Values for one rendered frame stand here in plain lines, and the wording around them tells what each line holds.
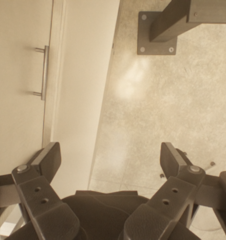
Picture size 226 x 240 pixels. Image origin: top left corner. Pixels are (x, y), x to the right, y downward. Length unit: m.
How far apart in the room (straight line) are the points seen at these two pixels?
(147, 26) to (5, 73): 1.17
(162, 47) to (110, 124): 0.74
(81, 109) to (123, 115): 0.86
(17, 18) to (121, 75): 1.06
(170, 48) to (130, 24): 0.35
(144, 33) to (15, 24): 1.10
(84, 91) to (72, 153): 0.25
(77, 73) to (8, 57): 0.26
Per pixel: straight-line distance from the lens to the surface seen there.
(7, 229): 1.16
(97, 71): 0.61
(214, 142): 1.79
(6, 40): 0.41
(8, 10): 0.42
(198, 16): 0.54
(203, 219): 1.57
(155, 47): 1.43
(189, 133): 1.65
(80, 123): 0.65
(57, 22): 0.62
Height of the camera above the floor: 1.40
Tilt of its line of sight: 73 degrees down
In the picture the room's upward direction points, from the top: 177 degrees counter-clockwise
